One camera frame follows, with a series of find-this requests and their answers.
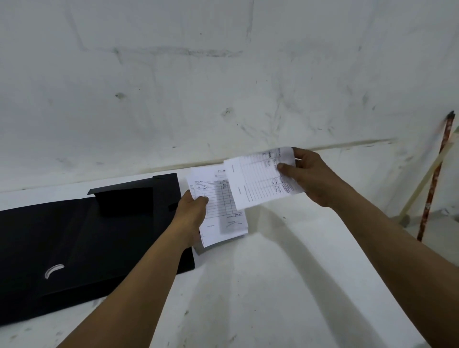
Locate person's left hand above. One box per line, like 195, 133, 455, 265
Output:
168, 190, 209, 250

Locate person's right hand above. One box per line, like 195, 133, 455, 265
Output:
277, 147, 356, 208

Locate stack of white receipts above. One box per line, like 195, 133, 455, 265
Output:
186, 163, 249, 248

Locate single lined receipt sheet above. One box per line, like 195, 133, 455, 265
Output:
223, 146, 306, 211

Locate black folder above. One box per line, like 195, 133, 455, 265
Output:
0, 173, 196, 326

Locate person's right forearm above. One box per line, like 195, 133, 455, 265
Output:
328, 188, 459, 348

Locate person's left forearm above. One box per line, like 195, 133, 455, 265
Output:
57, 224, 196, 348

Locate beige wooden pole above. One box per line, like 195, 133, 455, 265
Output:
398, 132, 459, 227

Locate red handled broom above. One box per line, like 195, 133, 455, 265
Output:
417, 111, 456, 242

